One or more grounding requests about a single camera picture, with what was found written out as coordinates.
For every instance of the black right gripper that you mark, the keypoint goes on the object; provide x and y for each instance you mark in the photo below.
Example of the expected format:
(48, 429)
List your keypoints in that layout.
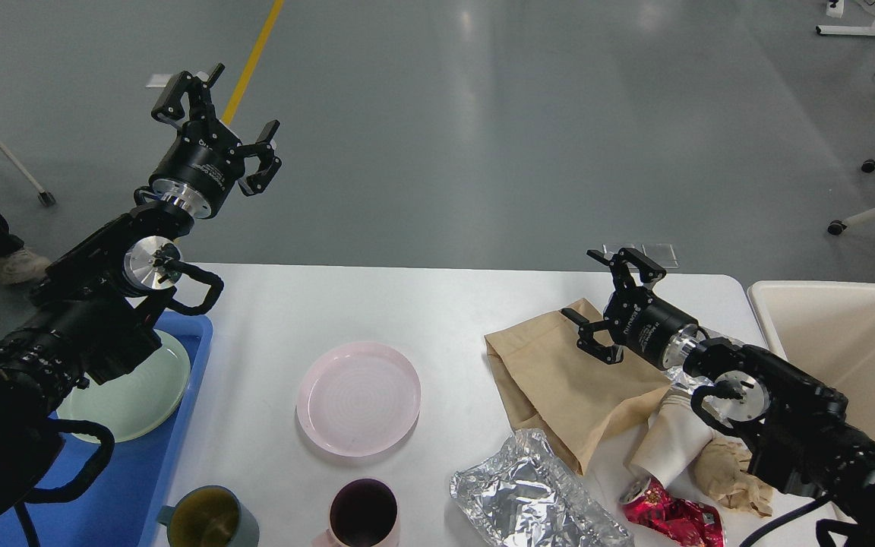
(636, 318)

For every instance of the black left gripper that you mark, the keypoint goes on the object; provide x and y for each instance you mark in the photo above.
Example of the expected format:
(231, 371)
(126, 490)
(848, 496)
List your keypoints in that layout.
(199, 166)

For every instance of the pink mug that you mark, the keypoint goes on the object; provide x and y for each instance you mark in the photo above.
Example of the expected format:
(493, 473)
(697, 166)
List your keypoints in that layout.
(364, 512)

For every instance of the grey-green mug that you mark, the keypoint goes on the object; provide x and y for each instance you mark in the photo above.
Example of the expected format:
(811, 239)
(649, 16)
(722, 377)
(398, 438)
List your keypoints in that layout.
(209, 516)

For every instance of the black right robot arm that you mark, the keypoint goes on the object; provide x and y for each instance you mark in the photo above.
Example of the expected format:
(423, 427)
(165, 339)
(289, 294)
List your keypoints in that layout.
(794, 425)

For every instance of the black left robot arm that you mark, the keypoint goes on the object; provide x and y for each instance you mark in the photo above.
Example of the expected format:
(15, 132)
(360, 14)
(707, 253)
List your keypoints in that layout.
(98, 304)

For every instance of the brown paper bag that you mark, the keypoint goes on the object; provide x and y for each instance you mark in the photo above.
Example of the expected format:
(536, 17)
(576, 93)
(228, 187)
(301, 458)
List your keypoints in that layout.
(545, 381)

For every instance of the crushed white paper cup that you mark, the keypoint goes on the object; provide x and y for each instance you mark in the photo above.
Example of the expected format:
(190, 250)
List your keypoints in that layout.
(675, 437)

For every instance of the crumpled brown paper ball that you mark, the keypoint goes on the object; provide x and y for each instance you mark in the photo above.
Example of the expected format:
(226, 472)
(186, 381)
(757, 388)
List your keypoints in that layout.
(721, 472)

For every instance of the crumpled aluminium foil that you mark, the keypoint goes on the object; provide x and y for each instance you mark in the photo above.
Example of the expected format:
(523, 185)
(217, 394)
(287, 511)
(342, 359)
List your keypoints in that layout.
(524, 495)

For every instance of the crushed red can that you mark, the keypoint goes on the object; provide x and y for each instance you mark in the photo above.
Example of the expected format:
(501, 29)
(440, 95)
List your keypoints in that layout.
(647, 502)

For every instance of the beige plastic bin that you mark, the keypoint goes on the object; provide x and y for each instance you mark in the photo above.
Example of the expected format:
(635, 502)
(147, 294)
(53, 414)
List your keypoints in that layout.
(826, 329)

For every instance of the pink plate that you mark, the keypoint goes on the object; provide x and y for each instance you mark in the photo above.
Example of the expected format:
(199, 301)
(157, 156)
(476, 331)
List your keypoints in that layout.
(359, 399)

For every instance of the light green plate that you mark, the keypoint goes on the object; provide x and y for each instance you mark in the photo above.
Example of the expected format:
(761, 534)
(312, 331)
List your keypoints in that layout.
(135, 404)

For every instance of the blue plastic tray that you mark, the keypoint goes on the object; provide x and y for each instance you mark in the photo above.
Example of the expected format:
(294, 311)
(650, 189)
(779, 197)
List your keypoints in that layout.
(119, 508)

